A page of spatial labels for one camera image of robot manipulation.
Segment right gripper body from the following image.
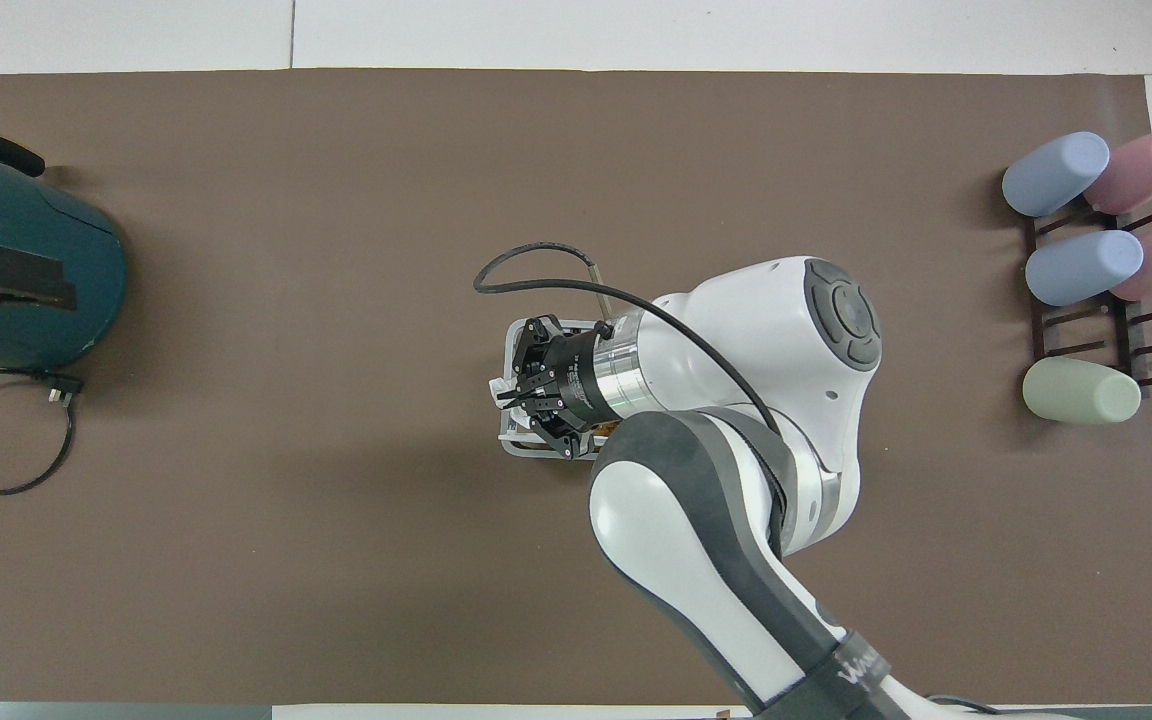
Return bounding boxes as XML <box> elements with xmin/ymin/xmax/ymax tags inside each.
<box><xmin>540</xmin><ymin>328</ymin><xmax>605</xmax><ymax>421</ymax></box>

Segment white plastic container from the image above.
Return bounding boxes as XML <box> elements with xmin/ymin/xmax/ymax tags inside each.
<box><xmin>491</xmin><ymin>315</ymin><xmax>627</xmax><ymax>459</ymax></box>

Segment green cup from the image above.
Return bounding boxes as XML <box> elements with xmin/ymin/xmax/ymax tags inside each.
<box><xmin>1022</xmin><ymin>357</ymin><xmax>1143</xmax><ymax>425</ymax></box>

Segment blue cup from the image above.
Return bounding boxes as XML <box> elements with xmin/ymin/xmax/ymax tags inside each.
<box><xmin>1001</xmin><ymin>131</ymin><xmax>1112</xmax><ymax>218</ymax></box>
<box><xmin>1025</xmin><ymin>230</ymin><xmax>1145</xmax><ymax>307</ymax></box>

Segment dark cup rack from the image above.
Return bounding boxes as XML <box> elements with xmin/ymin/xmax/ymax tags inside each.
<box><xmin>1024</xmin><ymin>200</ymin><xmax>1152</xmax><ymax>401</ymax></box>

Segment black cable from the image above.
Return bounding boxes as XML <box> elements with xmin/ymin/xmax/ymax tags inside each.
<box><xmin>0</xmin><ymin>368</ymin><xmax>85</xmax><ymax>496</ymax></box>
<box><xmin>473</xmin><ymin>242</ymin><xmax>793</xmax><ymax>531</ymax></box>

